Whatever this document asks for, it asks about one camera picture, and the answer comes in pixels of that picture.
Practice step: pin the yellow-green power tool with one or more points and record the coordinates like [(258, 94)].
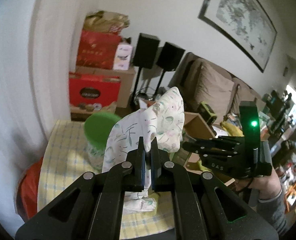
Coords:
[(206, 113)]

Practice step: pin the black speaker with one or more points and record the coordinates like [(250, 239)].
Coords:
[(146, 50), (170, 57)]

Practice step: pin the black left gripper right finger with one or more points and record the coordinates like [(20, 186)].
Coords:
[(155, 164)]

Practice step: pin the green snack canister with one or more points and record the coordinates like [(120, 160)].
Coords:
[(97, 128)]

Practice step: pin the brown sofa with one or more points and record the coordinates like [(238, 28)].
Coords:
[(200, 80)]

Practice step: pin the yellow blue plaid tablecloth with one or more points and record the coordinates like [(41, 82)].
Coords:
[(66, 159)]

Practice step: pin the large brown cardboard box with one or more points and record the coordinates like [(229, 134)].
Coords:
[(126, 77)]

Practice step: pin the left black speaker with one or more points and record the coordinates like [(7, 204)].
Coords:
[(146, 50)]

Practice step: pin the crumpled brown paper bag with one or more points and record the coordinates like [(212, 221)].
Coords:
[(106, 22)]

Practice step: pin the cardboard storage box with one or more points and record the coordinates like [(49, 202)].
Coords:
[(194, 128)]

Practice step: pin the right black speaker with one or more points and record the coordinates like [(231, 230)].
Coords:
[(170, 57)]

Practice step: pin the grey sleeve forearm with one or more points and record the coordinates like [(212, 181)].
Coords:
[(272, 210)]

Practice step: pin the red collection gift bag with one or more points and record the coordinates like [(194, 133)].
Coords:
[(93, 93)]

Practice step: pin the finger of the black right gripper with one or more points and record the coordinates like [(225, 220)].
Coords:
[(214, 149), (221, 141)]

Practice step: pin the white pink small box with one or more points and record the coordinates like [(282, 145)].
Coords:
[(122, 56)]

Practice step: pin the person right hand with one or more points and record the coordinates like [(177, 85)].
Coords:
[(269, 187)]

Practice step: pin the red paper gift bag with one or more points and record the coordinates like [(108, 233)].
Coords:
[(97, 50)]

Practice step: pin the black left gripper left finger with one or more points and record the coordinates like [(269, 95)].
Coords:
[(139, 166)]

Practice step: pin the framed ink painting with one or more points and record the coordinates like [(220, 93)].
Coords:
[(246, 24)]

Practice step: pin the orange red cushion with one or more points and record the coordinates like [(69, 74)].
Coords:
[(27, 192)]

